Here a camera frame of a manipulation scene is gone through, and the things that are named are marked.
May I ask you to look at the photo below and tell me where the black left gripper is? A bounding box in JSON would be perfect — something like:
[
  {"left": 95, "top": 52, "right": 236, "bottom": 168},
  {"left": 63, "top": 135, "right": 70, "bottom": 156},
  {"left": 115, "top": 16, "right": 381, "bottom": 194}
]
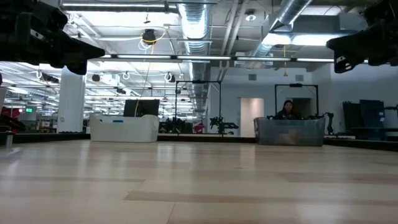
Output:
[{"left": 0, "top": 0, "right": 106, "bottom": 75}]

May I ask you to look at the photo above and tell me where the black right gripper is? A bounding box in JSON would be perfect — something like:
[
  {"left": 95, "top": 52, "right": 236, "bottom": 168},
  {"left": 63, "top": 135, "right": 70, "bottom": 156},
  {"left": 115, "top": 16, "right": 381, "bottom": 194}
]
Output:
[{"left": 325, "top": 0, "right": 398, "bottom": 74}]

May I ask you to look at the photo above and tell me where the white structural column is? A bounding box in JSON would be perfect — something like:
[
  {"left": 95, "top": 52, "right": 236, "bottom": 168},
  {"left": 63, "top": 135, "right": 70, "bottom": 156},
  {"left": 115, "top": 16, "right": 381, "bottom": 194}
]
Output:
[{"left": 57, "top": 67, "right": 86, "bottom": 134}]

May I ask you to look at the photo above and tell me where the overhead LED light bar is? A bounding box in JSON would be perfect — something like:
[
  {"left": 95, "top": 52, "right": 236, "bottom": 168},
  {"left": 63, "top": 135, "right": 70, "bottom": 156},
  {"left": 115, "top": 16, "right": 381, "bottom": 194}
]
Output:
[{"left": 86, "top": 53, "right": 371, "bottom": 64}]

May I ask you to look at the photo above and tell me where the dark storage cabinet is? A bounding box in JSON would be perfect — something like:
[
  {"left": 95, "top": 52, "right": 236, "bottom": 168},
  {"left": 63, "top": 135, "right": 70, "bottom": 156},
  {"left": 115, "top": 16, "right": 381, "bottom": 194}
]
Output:
[{"left": 343, "top": 99, "right": 398, "bottom": 141}]

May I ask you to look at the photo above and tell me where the yellow hanging pendant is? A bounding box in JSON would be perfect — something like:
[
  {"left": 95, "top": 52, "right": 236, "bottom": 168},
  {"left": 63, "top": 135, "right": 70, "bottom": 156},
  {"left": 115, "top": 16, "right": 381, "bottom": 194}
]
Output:
[{"left": 282, "top": 46, "right": 289, "bottom": 78}]

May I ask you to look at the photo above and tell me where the black monitor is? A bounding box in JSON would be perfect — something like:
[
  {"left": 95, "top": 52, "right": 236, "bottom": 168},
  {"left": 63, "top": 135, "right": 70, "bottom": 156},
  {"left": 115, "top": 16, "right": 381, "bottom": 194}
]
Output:
[{"left": 123, "top": 99, "right": 160, "bottom": 118}]

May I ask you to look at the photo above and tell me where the white plastic bin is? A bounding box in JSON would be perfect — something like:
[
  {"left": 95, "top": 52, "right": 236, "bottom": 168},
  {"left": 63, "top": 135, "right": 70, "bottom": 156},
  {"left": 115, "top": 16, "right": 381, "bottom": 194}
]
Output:
[{"left": 89, "top": 114, "right": 160, "bottom": 143}]

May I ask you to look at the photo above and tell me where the person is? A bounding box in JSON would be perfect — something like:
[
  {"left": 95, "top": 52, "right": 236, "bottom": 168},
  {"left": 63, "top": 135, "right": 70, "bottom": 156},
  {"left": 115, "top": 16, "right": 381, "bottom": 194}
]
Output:
[{"left": 275, "top": 100, "right": 301, "bottom": 121}]

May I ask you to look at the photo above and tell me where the smoky grey translucent bin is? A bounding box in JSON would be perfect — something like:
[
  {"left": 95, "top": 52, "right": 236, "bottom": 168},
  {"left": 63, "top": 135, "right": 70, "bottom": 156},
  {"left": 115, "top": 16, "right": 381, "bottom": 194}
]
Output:
[{"left": 253, "top": 116, "right": 326, "bottom": 147}]

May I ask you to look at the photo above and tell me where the black background equipment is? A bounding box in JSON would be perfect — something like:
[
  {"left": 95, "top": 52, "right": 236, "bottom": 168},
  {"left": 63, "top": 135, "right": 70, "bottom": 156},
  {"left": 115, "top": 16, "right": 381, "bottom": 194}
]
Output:
[{"left": 160, "top": 117, "right": 193, "bottom": 134}]

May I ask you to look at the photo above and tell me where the white door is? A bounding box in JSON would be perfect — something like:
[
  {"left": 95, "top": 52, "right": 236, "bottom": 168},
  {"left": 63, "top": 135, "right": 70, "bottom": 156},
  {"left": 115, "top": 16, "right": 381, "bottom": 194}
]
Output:
[{"left": 239, "top": 98, "right": 264, "bottom": 138}]

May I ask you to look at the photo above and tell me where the black gantry frame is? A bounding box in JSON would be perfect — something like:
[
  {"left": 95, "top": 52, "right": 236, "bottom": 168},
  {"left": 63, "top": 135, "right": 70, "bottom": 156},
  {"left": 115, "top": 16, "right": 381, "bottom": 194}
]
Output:
[
  {"left": 175, "top": 80, "right": 222, "bottom": 134},
  {"left": 274, "top": 83, "right": 319, "bottom": 118}
]

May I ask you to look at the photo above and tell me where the black cable reel yellow cord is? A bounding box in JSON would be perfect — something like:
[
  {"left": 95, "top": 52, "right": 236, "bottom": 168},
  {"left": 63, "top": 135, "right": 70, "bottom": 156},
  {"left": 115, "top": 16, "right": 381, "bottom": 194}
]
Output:
[{"left": 142, "top": 29, "right": 157, "bottom": 45}]

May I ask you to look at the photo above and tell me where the silver ventilation duct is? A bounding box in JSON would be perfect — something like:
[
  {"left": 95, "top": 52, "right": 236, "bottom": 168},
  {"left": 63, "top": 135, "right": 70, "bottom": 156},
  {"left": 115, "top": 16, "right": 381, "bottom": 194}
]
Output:
[
  {"left": 248, "top": 0, "right": 313, "bottom": 60},
  {"left": 177, "top": 0, "right": 212, "bottom": 82}
]

